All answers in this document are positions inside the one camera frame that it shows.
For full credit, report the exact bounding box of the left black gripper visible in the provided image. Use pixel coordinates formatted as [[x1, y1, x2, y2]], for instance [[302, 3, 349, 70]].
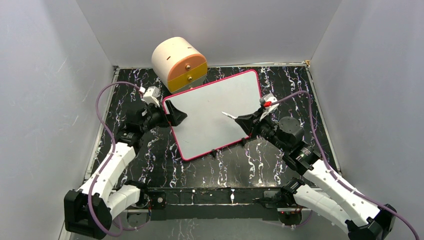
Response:
[[140, 100, 187, 133]]

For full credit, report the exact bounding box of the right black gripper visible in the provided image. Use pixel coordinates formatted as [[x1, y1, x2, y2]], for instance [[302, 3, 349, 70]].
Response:
[[235, 107, 288, 153]]

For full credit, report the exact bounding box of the white green whiteboard marker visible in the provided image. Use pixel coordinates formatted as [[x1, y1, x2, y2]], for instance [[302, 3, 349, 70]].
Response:
[[221, 111, 237, 120]]

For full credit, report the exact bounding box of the pink framed whiteboard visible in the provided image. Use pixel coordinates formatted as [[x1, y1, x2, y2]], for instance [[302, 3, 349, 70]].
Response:
[[162, 69, 262, 161]]

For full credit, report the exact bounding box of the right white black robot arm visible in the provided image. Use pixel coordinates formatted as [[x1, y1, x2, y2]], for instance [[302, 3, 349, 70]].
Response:
[[234, 112, 395, 240]]

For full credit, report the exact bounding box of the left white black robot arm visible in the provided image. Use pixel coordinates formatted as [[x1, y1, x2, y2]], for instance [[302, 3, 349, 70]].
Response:
[[64, 100, 188, 240]]

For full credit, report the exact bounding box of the black whiteboard foot clip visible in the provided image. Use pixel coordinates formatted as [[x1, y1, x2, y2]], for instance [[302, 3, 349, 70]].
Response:
[[240, 138, 248, 148], [210, 149, 219, 159]]

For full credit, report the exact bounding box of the cream cylindrical drawer box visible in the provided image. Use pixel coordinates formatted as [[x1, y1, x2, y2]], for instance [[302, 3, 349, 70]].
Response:
[[151, 36, 208, 94]]

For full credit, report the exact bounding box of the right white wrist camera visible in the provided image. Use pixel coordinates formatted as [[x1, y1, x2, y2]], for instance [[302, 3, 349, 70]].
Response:
[[259, 93, 280, 121]]

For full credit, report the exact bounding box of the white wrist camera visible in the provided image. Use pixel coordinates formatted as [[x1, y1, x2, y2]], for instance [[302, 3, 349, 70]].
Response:
[[259, 93, 280, 121], [142, 86, 160, 108]]

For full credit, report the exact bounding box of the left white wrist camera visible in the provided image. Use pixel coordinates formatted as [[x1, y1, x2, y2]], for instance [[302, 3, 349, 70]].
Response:
[[142, 86, 160, 108]]

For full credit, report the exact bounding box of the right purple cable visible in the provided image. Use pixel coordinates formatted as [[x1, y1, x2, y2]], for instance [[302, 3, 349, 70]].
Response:
[[269, 90, 422, 240]]

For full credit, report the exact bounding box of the purple cable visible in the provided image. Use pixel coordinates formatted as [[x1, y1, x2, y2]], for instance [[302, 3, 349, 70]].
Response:
[[269, 90, 422, 240], [86, 81, 147, 238]]

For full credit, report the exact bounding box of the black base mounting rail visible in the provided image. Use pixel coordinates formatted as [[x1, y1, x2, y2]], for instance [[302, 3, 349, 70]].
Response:
[[115, 187, 302, 226]]

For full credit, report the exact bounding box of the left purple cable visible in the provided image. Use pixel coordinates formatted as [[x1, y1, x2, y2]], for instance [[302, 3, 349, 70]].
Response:
[[86, 81, 147, 238]]

